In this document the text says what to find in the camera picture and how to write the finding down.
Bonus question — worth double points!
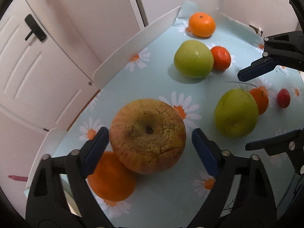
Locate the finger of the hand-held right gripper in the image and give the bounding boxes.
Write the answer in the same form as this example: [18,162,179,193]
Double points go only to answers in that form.
[245,129,304,175]
[237,31,304,82]

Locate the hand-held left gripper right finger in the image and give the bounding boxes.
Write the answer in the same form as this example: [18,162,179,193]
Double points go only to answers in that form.
[188,128,278,228]

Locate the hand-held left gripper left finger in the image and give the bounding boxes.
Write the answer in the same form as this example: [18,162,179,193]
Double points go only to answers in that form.
[25,126,114,228]

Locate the small orange tangerine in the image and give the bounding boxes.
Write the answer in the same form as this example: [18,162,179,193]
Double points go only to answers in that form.
[248,88,269,115]

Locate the large orange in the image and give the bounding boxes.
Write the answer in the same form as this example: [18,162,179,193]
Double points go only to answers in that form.
[87,151,137,202]

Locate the small red-orange tangerine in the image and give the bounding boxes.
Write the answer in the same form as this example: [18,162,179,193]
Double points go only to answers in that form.
[210,46,231,71]

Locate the small red fruit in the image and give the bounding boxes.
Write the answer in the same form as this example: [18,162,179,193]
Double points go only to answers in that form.
[277,88,291,108]

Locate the green apple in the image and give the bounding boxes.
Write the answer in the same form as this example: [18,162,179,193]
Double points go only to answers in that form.
[214,88,259,138]
[173,40,214,78]

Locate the large brownish russet apple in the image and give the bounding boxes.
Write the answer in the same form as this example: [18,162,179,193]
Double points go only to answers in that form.
[110,98,187,174]

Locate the orange with green stem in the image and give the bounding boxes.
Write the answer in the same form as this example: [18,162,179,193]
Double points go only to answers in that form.
[188,13,216,38]

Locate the light blue daisy tablecloth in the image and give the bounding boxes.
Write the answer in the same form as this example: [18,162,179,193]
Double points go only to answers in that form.
[24,1,304,228]

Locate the white panelled door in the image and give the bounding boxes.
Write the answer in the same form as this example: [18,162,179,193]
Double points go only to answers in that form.
[0,0,101,133]

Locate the long white chair backrest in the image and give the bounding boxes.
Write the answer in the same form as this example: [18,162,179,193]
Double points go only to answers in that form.
[93,5,182,89]

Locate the black door handle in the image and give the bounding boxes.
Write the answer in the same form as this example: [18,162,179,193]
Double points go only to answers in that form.
[24,14,47,43]

